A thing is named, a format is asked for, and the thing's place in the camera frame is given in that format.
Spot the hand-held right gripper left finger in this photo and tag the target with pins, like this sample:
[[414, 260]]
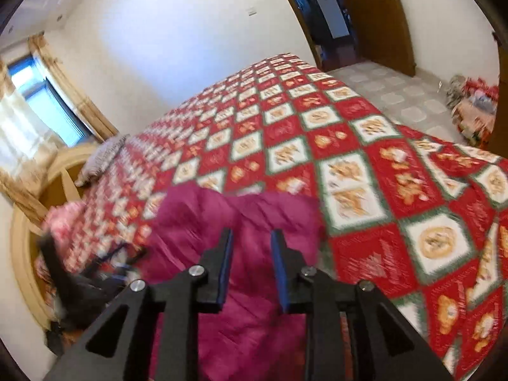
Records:
[[223, 276]]

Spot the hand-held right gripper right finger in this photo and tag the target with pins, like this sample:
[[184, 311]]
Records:
[[280, 276]]

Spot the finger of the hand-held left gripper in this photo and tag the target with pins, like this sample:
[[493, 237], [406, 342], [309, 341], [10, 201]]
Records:
[[55, 258]]

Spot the magenta puffer jacket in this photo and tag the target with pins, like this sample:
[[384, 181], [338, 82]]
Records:
[[254, 214]]

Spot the heap of clothes on floor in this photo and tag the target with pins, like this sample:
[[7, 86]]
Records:
[[472, 103]]

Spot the wooden headboard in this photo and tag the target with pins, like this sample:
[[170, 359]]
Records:
[[27, 238]]

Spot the pink folded blanket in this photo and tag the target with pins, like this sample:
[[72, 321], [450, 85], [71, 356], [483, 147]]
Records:
[[63, 216]]

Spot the wide beige floral curtain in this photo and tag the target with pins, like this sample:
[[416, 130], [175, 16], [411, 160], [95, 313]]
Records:
[[16, 158]]

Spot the striped pillow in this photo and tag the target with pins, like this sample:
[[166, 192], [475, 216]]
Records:
[[99, 158]]

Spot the window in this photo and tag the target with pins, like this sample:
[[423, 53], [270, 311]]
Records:
[[43, 95]]

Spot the red printed bed quilt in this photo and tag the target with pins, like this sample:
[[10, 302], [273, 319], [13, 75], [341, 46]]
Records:
[[357, 127]]

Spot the narrow beige floral curtain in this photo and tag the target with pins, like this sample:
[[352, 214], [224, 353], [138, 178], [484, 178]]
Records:
[[67, 83]]

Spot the brown wooden door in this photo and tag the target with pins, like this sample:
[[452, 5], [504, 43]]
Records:
[[377, 20]]

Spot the brown door frame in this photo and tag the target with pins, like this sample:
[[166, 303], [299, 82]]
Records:
[[295, 12]]

